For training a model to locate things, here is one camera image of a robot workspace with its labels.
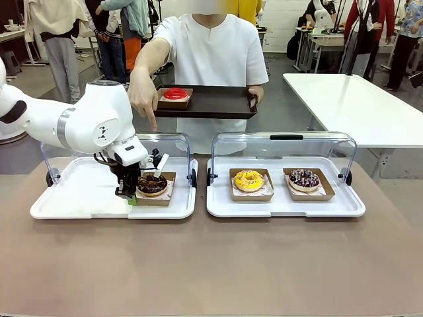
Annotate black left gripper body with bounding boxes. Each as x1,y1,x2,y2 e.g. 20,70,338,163
108,162,144,186

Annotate chocolate glazed donut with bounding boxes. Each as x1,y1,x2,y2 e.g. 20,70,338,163
136,174,168,198

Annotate white printed paper liner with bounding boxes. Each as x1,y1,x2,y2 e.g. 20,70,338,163
159,88,192,103
232,176,274,194
285,174,327,194
135,178,175,201

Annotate red glazed donut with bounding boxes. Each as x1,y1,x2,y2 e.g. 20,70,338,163
157,87,194,111
163,87,190,102

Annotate dark brown serving tray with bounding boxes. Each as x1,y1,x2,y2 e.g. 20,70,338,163
153,85,258,120

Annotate person's right forearm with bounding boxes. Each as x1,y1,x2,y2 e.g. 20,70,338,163
130,36,173,79

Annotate yellow sprinkled donut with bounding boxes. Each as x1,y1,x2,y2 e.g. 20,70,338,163
233,169,264,192

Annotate yellow glazed donut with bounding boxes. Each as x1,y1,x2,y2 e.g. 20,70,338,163
229,168,275,202

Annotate person in white shirt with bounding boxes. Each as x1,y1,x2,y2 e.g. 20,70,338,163
152,13,270,156

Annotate dark purple drizzled donut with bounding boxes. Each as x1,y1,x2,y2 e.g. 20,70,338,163
288,168,321,192

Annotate chocolate sprinkled donut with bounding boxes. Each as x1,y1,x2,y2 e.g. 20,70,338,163
282,167,336,201

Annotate person's right hand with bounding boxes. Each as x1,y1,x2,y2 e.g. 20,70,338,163
127,67,159,133

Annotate person's left hand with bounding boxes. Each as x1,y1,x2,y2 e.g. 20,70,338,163
247,85,266,113

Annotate white display tray base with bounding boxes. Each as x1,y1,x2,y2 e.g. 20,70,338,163
29,157,199,221
206,157,367,219

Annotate bystander dark jacket jeans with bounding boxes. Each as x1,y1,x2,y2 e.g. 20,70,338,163
84,0,130,87

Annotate bystander teal cardigan orange trousers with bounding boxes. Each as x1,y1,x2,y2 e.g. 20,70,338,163
100,0,151,72

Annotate grey stool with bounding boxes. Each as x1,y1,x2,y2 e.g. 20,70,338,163
2,52,23,77

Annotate bystander beige hoodie grey trousers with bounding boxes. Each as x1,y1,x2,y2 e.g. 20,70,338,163
25,0,91,104

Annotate bystander yellow shirt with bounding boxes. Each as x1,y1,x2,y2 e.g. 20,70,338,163
236,0,264,26

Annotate black backpack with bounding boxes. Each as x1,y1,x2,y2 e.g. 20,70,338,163
286,34,300,61

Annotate large white table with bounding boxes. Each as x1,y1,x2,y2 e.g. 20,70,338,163
282,72,423,179

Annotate grey background workbench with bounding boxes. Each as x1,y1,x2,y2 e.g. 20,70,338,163
295,26,353,74

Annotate black stand pole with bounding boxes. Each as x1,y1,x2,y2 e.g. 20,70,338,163
344,0,376,77

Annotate bystander black top grey trousers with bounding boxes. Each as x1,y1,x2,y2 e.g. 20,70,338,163
343,0,381,80

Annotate bystander red jacket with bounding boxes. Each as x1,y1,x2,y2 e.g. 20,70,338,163
343,0,397,80

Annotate bystander blue floral shirt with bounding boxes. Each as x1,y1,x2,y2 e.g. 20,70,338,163
385,0,423,90

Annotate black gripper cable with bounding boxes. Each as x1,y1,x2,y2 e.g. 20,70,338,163
93,152,117,166

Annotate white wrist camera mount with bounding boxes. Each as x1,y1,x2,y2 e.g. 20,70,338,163
140,148,170,179

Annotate clear display lid black handle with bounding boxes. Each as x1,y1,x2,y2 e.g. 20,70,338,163
206,131,358,188
40,131,198,190

